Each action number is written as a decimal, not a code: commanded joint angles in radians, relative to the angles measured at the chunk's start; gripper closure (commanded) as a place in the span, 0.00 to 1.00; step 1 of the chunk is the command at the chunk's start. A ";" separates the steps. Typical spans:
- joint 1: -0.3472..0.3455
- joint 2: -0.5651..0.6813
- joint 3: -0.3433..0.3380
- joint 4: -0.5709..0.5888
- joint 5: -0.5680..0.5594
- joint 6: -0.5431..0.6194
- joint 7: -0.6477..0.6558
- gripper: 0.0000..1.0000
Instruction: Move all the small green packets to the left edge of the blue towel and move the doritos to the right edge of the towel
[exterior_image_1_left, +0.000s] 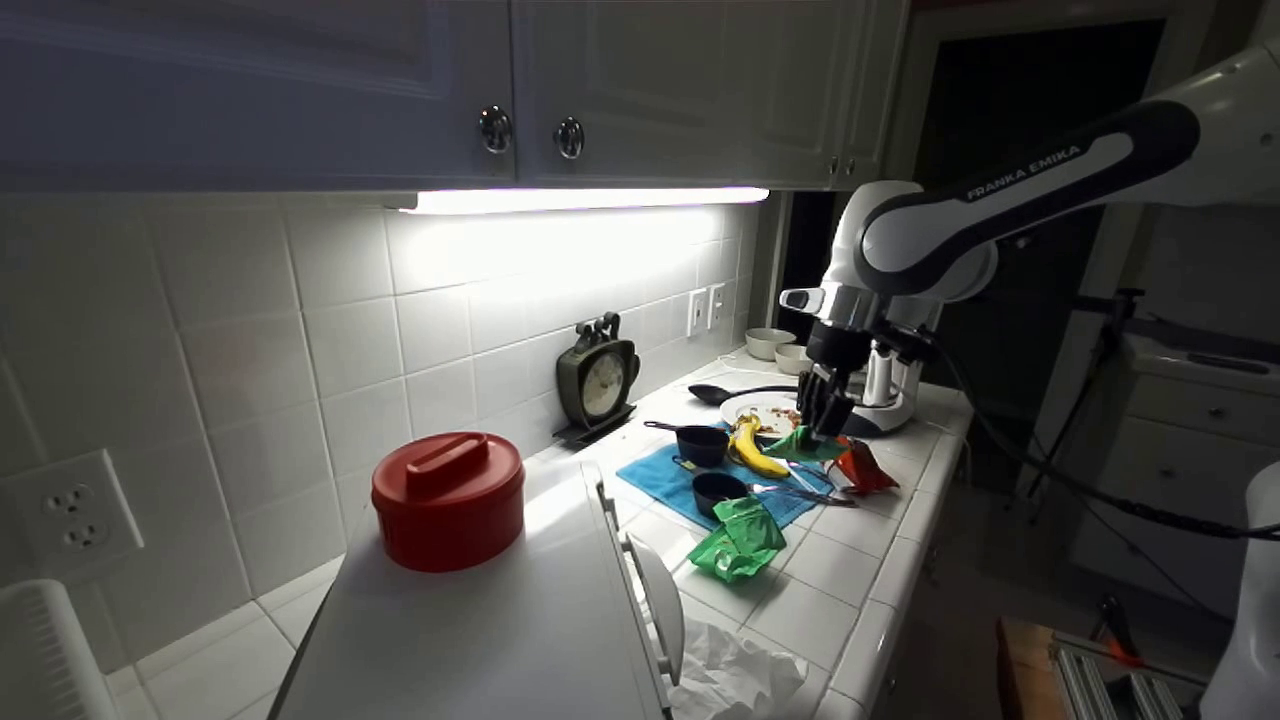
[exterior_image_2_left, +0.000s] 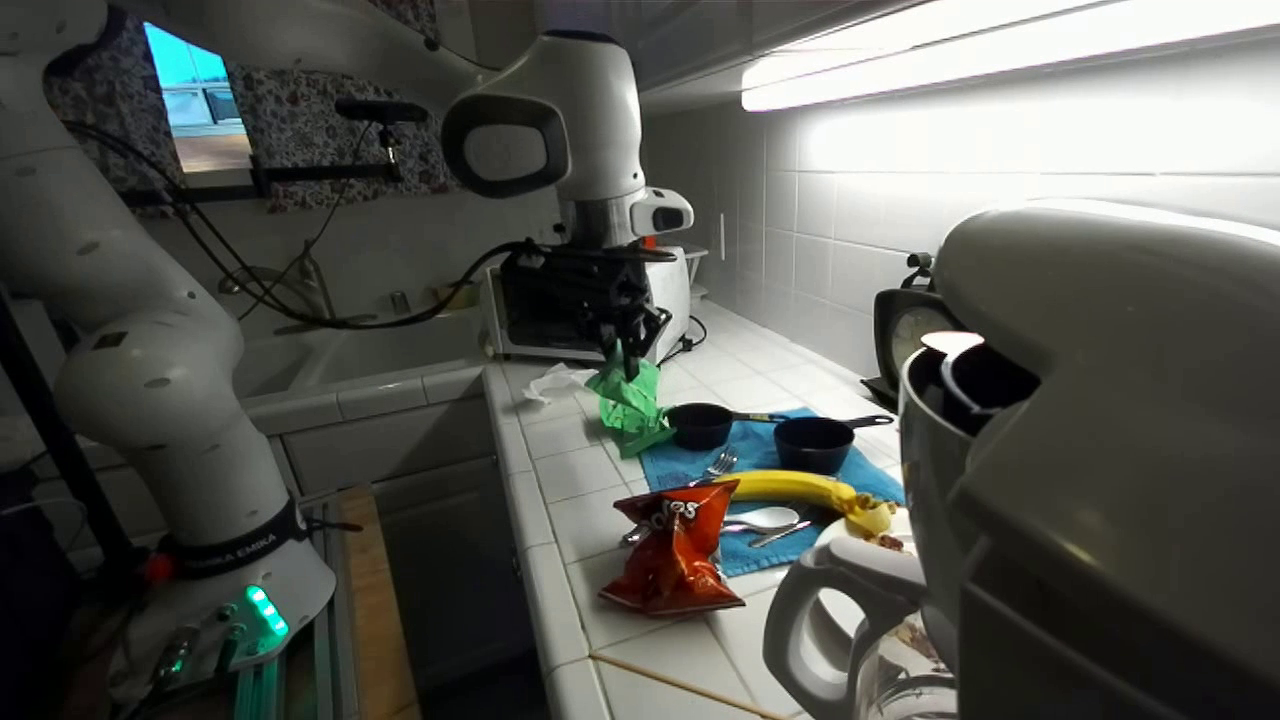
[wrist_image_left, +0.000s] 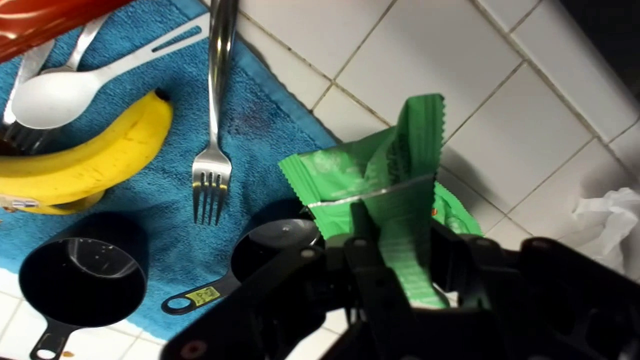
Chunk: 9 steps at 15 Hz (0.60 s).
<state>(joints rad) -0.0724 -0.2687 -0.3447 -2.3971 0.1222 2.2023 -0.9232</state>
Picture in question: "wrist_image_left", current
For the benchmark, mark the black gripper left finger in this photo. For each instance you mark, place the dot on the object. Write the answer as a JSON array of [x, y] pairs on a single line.
[[301, 306]]

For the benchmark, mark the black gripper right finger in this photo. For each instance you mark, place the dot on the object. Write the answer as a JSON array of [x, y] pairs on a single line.
[[547, 300]]

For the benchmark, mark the blue towel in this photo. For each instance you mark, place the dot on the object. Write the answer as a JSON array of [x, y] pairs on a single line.
[[266, 133]]

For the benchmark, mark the small black measuring cup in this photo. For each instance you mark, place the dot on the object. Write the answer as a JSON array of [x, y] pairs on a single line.
[[260, 251]]

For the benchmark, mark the crumpled white paper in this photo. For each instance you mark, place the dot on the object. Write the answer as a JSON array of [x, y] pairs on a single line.
[[611, 227]]

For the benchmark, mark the large black measuring cup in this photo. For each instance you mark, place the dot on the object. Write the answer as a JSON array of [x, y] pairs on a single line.
[[80, 300]]

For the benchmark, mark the yellow banana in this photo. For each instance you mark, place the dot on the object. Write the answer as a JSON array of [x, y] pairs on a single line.
[[87, 166]]

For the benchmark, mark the white plastic spoon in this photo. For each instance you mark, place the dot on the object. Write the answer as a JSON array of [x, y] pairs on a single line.
[[53, 100]]

